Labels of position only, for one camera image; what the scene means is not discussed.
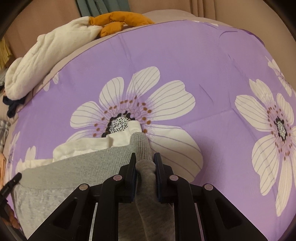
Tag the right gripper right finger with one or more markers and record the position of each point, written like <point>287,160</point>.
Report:
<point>176,191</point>

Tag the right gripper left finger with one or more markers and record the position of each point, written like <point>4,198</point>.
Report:
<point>115,190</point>

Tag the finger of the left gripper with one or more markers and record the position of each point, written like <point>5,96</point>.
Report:
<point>7,189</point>

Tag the grey fleece sweatpants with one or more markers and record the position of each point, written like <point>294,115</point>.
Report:
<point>46,184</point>

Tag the peach folded clothes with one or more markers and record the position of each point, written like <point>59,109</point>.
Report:
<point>2,169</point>

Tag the grey plaid pillow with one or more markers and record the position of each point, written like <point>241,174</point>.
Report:
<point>4,130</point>

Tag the dark navy garment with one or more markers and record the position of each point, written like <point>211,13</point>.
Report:
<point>12,105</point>

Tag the purple floral bed sheet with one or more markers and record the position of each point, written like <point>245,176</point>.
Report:
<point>210,99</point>

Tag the orange plush cloth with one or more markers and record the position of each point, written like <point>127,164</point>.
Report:
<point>115,21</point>

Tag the teal curtain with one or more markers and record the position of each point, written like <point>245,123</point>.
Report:
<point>100,7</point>

